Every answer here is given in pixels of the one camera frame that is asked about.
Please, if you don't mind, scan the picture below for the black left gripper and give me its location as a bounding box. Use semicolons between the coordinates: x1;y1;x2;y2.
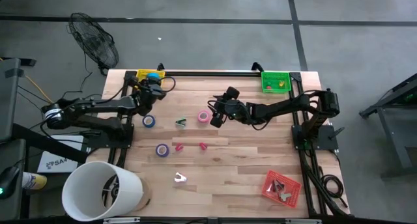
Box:
130;77;167;116

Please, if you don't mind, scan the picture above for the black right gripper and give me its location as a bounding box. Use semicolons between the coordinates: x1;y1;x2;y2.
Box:
208;86;250;129

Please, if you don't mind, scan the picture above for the pink tape roll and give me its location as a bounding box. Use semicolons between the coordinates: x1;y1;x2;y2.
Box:
197;109;212;124

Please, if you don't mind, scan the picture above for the purple tape roll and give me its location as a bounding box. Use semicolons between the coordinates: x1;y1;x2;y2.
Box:
155;143;170;158

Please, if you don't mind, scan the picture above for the orange plastic basket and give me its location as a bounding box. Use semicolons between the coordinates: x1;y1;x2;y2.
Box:
261;170;303;208

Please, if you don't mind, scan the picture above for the grey staple remover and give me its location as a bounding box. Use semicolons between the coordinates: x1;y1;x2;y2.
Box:
278;191;293;204

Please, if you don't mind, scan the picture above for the brown cardboard tape roll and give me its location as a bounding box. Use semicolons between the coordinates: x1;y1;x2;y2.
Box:
136;177;153;212

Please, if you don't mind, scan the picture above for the yellow plastic basket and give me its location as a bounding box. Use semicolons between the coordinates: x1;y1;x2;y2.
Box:
136;68;166;88

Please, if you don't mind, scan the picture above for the green plastic basket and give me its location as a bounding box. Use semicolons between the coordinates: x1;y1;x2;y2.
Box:
260;70;292;94

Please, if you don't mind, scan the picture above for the black floor fan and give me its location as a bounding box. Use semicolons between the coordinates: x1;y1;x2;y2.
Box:
67;12;120;77

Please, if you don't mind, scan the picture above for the black diagonal strut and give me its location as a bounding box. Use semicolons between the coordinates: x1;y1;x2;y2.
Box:
11;122;89;164

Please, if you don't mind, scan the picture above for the white cylindrical bucket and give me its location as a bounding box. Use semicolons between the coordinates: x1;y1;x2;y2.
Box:
61;160;145;222

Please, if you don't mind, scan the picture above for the white printed box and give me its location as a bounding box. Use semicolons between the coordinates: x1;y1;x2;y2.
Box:
36;135;86;174

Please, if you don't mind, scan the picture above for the grey side desk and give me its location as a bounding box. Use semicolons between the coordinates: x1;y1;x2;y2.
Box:
0;57;27;221

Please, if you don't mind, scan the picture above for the yellow white spray bottle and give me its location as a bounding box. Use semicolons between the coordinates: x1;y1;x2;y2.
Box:
21;171;48;190

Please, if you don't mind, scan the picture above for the black computer mouse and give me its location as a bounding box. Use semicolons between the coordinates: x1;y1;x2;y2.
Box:
0;166;21;199

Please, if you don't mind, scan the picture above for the black metal cart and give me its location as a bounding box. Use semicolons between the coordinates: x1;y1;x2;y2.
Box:
359;72;417;180

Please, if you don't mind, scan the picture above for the black aluminium table frame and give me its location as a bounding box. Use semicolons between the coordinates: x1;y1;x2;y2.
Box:
107;63;351;218

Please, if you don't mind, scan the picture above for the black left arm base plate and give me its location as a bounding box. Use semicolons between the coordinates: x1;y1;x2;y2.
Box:
85;124;135;150

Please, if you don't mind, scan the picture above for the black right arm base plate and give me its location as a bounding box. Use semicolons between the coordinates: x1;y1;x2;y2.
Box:
291;124;339;150

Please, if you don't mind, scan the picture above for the yellow extension cable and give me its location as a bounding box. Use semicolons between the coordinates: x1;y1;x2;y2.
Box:
0;57;55;104

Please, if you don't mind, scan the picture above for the black coiled cable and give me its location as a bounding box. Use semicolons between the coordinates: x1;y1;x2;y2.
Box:
321;173;349;208

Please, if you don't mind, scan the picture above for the silver metal bracket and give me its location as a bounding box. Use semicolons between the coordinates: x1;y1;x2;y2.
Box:
285;219;323;224
103;217;141;224

